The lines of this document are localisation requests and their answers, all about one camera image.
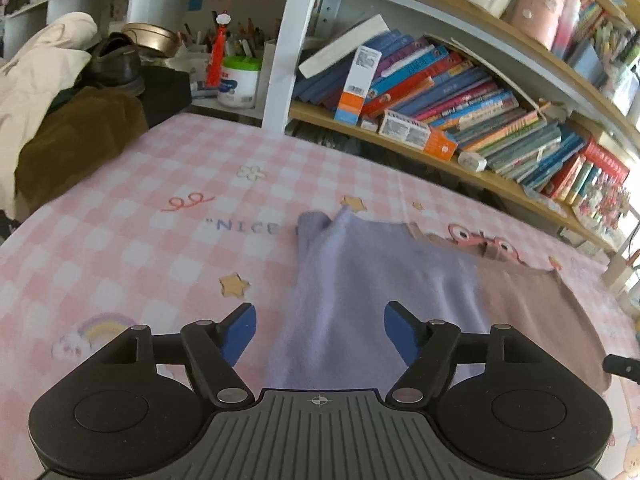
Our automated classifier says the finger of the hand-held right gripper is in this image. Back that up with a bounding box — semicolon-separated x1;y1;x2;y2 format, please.
602;353;640;377

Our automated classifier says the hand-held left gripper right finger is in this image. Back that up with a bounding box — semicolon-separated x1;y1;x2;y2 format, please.
384;301;546;407

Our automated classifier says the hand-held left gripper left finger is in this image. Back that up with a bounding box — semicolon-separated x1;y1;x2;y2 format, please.
95;302;257;408

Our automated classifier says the purple and tan sweater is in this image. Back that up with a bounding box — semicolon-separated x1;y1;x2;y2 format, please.
265;207;612;393

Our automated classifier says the wooden pen holder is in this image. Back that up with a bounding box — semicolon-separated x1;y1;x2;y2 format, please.
602;255;633;291

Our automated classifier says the colourful paper decoration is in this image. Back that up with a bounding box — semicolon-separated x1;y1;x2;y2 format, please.
572;182;636;233

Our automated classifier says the small white box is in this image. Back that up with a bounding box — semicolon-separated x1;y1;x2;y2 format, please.
457;151;487;173

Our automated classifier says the flat orange white box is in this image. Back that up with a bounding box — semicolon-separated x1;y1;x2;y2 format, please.
377;110;458;161

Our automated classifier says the row of colourful books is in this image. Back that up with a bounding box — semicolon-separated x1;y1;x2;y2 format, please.
292;30;631;206

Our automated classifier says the white jar green lid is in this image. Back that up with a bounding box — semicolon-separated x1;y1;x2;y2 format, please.
216;56;263;110

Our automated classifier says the tall orange white box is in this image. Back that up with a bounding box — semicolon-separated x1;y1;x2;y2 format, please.
334;46;382;126

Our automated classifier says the red tassel ornament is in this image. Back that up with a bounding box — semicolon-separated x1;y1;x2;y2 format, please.
206;12;233;90

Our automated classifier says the bunch of pens and pencils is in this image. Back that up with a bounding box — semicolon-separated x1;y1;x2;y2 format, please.
177;17;273;61

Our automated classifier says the thick white book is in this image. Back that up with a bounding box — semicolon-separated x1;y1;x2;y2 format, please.
298;14;390;79

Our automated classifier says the brown leather shoe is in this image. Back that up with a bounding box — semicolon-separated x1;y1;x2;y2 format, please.
82;32;146;96

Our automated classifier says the white wooden bookshelf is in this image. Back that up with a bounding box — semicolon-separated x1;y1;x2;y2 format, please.
0;0;640;256

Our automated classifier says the brass bowl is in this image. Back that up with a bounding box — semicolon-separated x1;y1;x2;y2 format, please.
122;22;180;58

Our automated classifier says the row of colourful folders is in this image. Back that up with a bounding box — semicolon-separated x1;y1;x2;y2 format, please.
552;0;640;116

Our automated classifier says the cream puffer jacket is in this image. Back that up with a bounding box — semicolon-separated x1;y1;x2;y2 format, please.
0;11;98;221

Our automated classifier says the pink round container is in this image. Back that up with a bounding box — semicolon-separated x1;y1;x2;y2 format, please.
512;0;571;51

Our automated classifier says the brown corduroy garment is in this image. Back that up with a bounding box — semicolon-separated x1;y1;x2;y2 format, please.
14;86;150;211

